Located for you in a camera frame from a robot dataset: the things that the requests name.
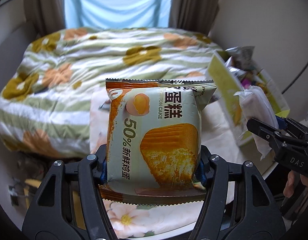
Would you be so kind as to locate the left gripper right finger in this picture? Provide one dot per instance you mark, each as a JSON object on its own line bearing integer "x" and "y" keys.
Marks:
{"x": 238, "y": 202}

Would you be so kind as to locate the brown curtain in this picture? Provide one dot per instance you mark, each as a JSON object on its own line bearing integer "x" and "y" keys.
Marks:
{"x": 193, "y": 15}
{"x": 47, "y": 16}

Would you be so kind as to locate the floral striped duvet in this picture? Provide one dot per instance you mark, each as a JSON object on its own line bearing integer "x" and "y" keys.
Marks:
{"x": 44, "y": 107}

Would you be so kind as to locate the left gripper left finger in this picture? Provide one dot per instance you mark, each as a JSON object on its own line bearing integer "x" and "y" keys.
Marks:
{"x": 68, "y": 203}

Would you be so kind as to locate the purple snack packet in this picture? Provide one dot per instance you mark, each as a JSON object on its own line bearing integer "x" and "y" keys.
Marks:
{"x": 246, "y": 83}

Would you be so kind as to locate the chiffon cake snack packet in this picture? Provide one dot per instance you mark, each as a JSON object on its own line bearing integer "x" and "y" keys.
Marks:
{"x": 154, "y": 140}

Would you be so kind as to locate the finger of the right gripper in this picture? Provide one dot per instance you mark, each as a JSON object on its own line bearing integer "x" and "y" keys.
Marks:
{"x": 292, "y": 127}
{"x": 268, "y": 133}

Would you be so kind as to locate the green cardboard box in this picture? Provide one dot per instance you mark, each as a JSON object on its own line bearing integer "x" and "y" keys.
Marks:
{"x": 227, "y": 85}

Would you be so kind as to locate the silver white snack packet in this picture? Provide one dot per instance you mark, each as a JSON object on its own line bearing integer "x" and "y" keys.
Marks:
{"x": 242, "y": 56}

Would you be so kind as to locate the right brown curtain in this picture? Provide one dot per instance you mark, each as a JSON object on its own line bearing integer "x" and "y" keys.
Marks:
{"x": 193, "y": 15}

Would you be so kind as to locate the left brown curtain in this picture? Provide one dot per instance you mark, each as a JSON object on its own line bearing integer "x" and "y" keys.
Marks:
{"x": 47, "y": 16}

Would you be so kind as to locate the grey headboard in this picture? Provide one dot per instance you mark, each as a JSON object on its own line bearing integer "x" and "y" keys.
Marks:
{"x": 12, "y": 50}

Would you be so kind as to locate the light blue window cloth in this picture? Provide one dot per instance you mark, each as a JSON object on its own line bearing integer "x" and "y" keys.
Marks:
{"x": 107, "y": 14}

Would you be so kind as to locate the person's right hand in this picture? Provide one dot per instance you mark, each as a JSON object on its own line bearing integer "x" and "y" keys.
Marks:
{"x": 290, "y": 184}

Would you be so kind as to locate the translucent white snack packet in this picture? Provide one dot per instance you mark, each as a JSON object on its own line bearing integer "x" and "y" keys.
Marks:
{"x": 254, "y": 104}

